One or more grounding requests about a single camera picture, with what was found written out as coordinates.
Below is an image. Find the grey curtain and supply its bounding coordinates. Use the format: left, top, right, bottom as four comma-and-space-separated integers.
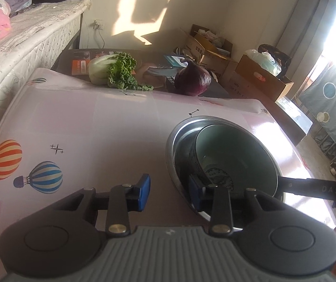
280, 0, 336, 80

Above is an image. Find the white quilted mattress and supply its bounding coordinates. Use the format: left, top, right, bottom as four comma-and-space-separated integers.
0, 0, 92, 153

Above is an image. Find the long brown cardboard box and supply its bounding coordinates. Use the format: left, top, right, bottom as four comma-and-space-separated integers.
235, 54, 294, 102

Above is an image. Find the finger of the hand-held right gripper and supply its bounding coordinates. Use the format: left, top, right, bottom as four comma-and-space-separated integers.
276, 176, 319, 196

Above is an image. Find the white box appliance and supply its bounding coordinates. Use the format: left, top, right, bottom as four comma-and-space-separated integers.
275, 97, 314, 146

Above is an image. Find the black plastic bag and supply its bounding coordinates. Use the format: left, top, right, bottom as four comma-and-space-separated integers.
258, 44, 292, 78

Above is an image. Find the plain cardboard box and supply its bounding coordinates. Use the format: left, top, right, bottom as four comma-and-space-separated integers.
228, 69, 257, 98

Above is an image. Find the pale plastic bag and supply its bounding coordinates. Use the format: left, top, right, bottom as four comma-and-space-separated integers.
244, 49, 281, 77

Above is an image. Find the lilac garment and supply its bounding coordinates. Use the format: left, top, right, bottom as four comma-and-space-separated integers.
2, 0, 41, 16

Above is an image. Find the dark low table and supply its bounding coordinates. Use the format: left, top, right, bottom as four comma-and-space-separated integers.
55, 48, 230, 99

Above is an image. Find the teal ceramic bowl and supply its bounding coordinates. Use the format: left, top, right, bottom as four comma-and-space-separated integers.
190, 124, 281, 200

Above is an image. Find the green leafy cabbage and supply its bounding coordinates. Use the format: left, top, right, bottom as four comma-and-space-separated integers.
87, 52, 154, 91

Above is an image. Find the blue booklet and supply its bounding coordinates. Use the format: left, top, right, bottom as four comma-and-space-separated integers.
164, 53, 190, 68

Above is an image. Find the blue cloth with circles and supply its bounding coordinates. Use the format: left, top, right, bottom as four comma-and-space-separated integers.
299, 63, 336, 165

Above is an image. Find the open printed cardboard box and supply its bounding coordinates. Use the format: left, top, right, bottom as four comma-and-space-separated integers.
181, 24, 234, 67

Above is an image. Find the large steel bowl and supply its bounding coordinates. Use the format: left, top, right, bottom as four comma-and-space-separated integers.
166, 117, 283, 222

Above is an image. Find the orange packet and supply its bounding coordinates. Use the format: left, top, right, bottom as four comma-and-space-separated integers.
72, 59, 90, 75

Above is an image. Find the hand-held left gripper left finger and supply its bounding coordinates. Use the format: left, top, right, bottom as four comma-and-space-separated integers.
51, 173, 151, 239

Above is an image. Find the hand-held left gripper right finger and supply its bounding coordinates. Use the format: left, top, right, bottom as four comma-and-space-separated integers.
188, 175, 287, 237

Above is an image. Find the printed magazine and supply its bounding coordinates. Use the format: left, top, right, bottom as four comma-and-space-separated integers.
136, 62, 186, 91

